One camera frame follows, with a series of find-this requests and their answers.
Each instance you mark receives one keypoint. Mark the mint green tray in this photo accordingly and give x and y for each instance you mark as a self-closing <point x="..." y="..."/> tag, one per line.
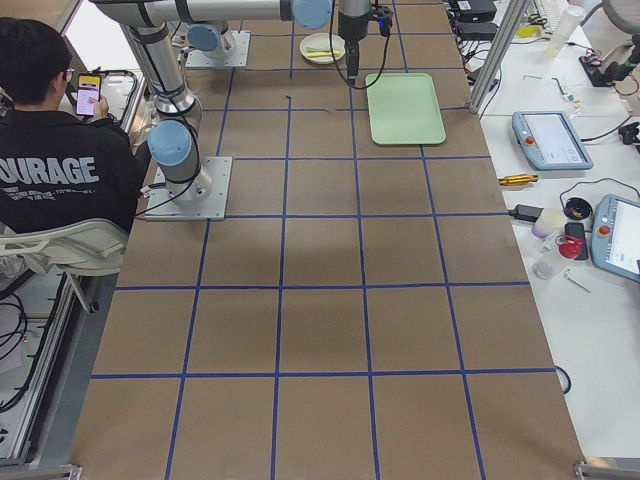
<point x="404" y="110"/>

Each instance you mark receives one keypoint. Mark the aluminium frame post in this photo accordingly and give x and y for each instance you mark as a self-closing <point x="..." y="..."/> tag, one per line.
<point x="506" y="30"/>

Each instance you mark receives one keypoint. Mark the black round bowl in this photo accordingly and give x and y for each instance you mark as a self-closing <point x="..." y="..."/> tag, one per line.
<point x="577" y="209"/>

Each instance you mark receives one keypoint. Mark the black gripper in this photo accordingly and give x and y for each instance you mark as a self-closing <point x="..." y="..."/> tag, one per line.
<point x="351" y="27"/>

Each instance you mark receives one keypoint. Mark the teach pendant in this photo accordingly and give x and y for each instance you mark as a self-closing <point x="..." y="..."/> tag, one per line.
<point x="615" y="236"/>
<point x="549" y="141"/>

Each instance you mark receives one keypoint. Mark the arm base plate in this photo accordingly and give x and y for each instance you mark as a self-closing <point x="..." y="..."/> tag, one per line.
<point x="205" y="198"/>
<point x="231" y="52"/>

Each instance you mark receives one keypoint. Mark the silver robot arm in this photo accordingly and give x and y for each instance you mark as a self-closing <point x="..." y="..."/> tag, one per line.
<point x="348" y="23"/>
<point x="145" y="24"/>

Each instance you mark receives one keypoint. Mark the gold metal cylinder tool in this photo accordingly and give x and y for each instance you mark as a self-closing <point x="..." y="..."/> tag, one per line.
<point x="517" y="180"/>

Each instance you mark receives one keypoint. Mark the upper teach pendant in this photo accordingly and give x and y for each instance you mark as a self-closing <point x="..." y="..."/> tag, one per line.
<point x="549" y="141"/>

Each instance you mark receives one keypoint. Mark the metal allen key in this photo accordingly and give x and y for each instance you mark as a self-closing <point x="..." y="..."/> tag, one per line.
<point x="567" y="275"/>

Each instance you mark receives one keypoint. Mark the black power adapter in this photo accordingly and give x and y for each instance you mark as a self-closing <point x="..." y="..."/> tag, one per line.
<point x="526" y="213"/>

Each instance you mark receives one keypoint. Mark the lower teach pendant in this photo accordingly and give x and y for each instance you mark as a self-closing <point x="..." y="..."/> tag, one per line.
<point x="615" y="236"/>

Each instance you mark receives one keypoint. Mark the cream round plate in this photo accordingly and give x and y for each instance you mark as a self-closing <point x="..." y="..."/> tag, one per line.
<point x="334" y="42"/>

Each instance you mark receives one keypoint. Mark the seated person in black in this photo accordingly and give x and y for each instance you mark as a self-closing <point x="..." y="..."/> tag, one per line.
<point x="57" y="170"/>

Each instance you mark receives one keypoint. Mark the smartphone in hand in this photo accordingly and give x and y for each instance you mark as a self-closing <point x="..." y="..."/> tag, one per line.
<point x="88" y="93"/>

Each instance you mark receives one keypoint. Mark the white chair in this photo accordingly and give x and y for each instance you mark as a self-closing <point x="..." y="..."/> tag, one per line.
<point x="90" y="248"/>

